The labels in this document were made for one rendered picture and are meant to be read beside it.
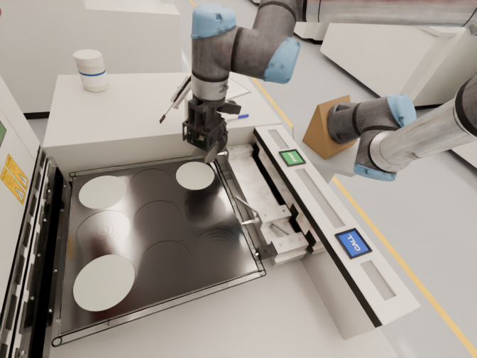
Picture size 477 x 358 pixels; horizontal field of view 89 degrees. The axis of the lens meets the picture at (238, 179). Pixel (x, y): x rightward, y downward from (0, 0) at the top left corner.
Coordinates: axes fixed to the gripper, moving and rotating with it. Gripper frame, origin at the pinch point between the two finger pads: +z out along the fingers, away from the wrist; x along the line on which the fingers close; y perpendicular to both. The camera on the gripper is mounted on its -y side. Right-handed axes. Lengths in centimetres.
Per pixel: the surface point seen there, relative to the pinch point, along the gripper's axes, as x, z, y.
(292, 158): 20.5, -4.9, -8.4
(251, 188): 14.1, 3.5, 0.3
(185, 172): -2.5, 1.4, 7.7
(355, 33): -1, 39, -366
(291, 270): 32.6, 9.5, 12.7
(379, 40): 32, 33, -338
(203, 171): 1.0, 1.4, 4.5
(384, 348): 55, 10, 18
